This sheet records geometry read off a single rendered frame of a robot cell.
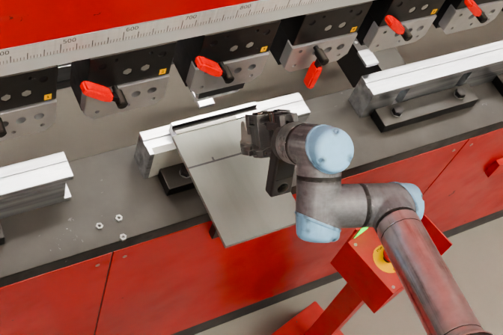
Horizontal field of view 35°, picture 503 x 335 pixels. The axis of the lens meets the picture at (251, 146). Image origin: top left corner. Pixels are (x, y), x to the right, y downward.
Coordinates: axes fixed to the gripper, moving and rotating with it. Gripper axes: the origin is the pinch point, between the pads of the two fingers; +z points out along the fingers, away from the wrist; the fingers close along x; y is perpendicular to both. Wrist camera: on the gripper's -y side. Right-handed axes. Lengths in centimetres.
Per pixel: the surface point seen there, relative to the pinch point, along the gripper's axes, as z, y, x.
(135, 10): -27.5, 27.7, 27.5
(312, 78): -9.0, 11.9, -11.5
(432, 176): 30, -23, -66
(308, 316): 64, -67, -41
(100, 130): 129, -6, -1
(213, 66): -18.7, 17.3, 12.5
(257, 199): -3.1, -10.7, 0.7
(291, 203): -4.8, -12.7, -5.9
